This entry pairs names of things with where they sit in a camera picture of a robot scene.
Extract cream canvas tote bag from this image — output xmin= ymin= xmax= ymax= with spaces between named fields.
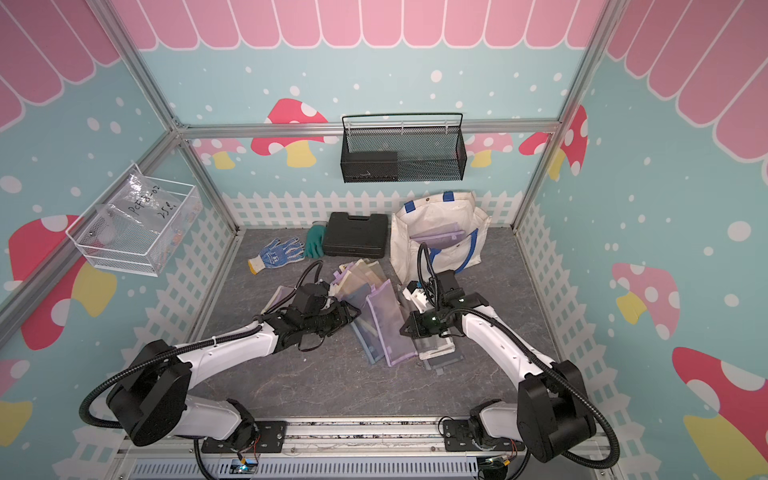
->
xmin=390 ymin=191 xmax=490 ymax=283

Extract beige mesh pouch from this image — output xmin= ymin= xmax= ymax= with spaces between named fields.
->
xmin=329 ymin=259 xmax=388 ymax=300

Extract blue white work glove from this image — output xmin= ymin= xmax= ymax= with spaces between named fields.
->
xmin=248 ymin=238 xmax=304 ymax=275

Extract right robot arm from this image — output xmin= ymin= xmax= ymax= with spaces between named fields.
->
xmin=400 ymin=244 xmax=621 ymax=471

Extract black plastic tool case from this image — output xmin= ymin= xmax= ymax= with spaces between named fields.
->
xmin=322 ymin=212 xmax=389 ymax=259

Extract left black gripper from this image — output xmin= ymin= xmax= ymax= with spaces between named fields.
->
xmin=302 ymin=298 xmax=361 ymax=336

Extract black box in basket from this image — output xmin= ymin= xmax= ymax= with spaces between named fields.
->
xmin=340 ymin=151 xmax=399 ymax=183

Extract green rubber glove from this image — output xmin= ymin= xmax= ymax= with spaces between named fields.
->
xmin=304 ymin=221 xmax=327 ymax=259

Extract white grey mesh pouch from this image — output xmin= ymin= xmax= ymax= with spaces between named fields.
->
xmin=413 ymin=336 xmax=455 ymax=360

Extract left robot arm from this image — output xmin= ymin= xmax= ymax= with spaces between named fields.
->
xmin=78 ymin=279 xmax=361 ymax=452

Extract grey pouch under white pouch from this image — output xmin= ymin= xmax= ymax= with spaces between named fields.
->
xmin=423 ymin=351 xmax=464 ymax=375

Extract black wire mesh basket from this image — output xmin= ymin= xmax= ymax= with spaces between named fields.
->
xmin=341 ymin=112 xmax=468 ymax=182

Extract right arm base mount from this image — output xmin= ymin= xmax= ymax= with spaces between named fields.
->
xmin=437 ymin=416 xmax=526 ymax=453

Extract white wire wall basket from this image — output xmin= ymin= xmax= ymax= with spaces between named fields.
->
xmin=66 ymin=164 xmax=203 ymax=277

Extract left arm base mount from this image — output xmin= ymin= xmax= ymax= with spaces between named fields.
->
xmin=201 ymin=420 xmax=288 ymax=455

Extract blue grey mesh pouch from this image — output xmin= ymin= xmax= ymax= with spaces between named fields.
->
xmin=345 ymin=284 xmax=384 ymax=364

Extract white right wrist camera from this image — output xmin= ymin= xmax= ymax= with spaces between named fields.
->
xmin=402 ymin=282 xmax=432 ymax=313

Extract clear plastic labelled bag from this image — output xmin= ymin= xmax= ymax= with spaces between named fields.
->
xmin=89 ymin=168 xmax=180 ymax=253

